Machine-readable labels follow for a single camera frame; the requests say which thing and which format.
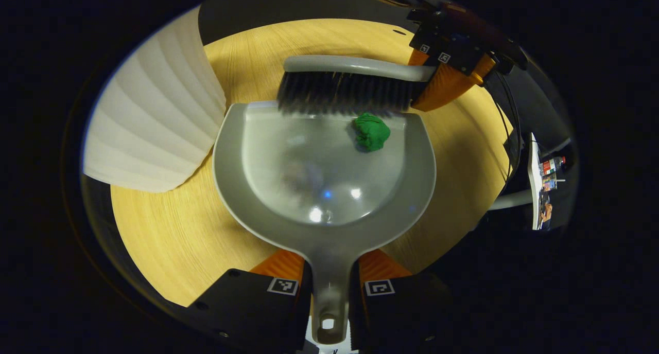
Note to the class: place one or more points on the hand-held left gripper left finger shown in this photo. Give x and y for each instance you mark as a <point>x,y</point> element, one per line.
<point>242,313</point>

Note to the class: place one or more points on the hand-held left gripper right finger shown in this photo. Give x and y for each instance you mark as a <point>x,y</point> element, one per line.
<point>406,313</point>

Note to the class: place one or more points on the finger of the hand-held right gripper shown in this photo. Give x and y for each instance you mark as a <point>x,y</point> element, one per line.
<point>422,40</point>
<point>448,84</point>

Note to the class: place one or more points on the small grey broom black bristles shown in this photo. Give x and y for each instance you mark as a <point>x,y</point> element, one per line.
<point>350,91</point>

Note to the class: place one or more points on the green paper ball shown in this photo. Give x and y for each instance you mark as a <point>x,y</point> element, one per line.
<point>371,133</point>

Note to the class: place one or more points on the grey plastic dustpan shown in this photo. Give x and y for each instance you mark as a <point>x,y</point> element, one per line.
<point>329,241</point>

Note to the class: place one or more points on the white ribbed garbage bin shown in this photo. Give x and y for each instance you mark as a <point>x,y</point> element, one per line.
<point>154,117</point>

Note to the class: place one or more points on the plastic bottle red label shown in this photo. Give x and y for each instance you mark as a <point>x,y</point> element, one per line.
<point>553,165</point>

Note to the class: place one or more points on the white board edge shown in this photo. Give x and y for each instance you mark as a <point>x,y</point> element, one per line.
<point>534,189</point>

